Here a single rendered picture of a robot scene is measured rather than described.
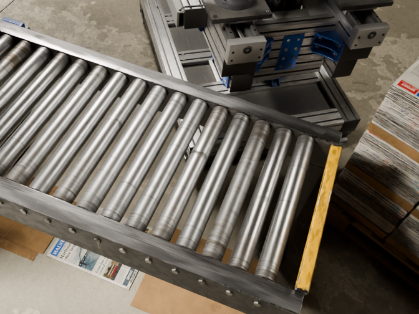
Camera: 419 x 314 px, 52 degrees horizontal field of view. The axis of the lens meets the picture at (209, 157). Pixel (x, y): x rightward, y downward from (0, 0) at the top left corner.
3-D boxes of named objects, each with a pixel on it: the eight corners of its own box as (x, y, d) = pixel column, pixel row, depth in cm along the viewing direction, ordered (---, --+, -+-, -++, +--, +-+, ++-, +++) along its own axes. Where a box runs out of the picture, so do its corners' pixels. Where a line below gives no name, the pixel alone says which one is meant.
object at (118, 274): (158, 230, 187) (158, 229, 186) (128, 290, 171) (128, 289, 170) (81, 200, 192) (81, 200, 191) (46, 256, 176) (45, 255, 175)
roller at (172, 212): (232, 114, 127) (226, 101, 124) (169, 252, 100) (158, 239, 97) (219, 116, 130) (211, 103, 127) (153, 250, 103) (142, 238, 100)
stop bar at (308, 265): (341, 151, 119) (343, 146, 117) (307, 296, 94) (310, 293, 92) (329, 147, 119) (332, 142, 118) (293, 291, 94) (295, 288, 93)
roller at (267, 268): (312, 145, 126) (317, 134, 121) (270, 294, 98) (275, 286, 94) (296, 139, 126) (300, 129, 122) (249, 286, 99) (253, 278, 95)
